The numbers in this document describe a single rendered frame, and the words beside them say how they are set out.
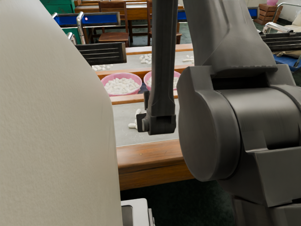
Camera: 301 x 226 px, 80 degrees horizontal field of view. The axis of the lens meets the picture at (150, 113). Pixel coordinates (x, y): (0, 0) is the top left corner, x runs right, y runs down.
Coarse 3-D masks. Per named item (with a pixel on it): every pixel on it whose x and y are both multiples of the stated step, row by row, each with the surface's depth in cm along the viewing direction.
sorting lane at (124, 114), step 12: (120, 108) 98; (132, 108) 98; (144, 108) 98; (120, 120) 90; (132, 120) 90; (120, 132) 84; (132, 132) 84; (144, 132) 84; (120, 144) 78; (132, 144) 78
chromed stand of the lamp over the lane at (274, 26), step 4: (268, 24) 90; (272, 24) 88; (276, 24) 86; (264, 28) 93; (276, 28) 86; (280, 28) 84; (284, 28) 82; (288, 28) 81; (260, 32) 77; (264, 32) 94; (260, 36) 77; (264, 36) 77
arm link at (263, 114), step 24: (240, 96) 14; (264, 96) 14; (288, 96) 14; (240, 120) 12; (264, 120) 13; (288, 120) 13; (264, 144) 12; (288, 144) 13; (240, 168) 12; (264, 168) 11; (288, 168) 11; (240, 192) 13; (264, 192) 10; (288, 192) 11
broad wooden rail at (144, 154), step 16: (144, 144) 76; (160, 144) 75; (176, 144) 75; (128, 160) 69; (144, 160) 69; (160, 160) 69; (176, 160) 70; (128, 176) 72; (144, 176) 74; (160, 176) 76; (176, 176) 79; (192, 176) 81
